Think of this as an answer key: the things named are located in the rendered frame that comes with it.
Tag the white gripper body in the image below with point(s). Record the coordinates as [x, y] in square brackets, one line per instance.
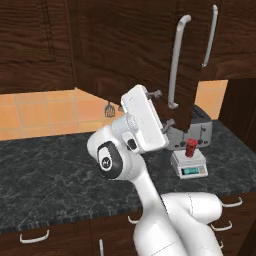
[145, 120]

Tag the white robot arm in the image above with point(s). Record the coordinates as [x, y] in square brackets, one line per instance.
[150, 200]

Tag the red yogurt cup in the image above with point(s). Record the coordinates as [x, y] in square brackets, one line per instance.
[191, 147]

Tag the white digital scale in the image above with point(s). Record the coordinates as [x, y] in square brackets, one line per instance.
[190, 165]

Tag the dark wood open cabinet door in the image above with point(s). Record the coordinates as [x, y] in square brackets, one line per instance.
[126, 50]

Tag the dark wood tall cabinet panel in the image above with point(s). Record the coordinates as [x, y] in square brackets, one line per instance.
[240, 106]

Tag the grey hanging utensil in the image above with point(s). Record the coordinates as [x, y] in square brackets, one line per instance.
[121, 108]

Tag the silver toaster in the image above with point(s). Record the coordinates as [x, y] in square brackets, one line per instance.
[200, 131]

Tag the grey hanging slotted spatula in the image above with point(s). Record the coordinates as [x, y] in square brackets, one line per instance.
[109, 110]

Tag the dark wood drawer front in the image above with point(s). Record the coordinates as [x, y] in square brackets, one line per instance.
[236, 235]
[36, 248]
[238, 210]

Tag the dark wood cupboard door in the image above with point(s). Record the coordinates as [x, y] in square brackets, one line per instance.
[113, 240]

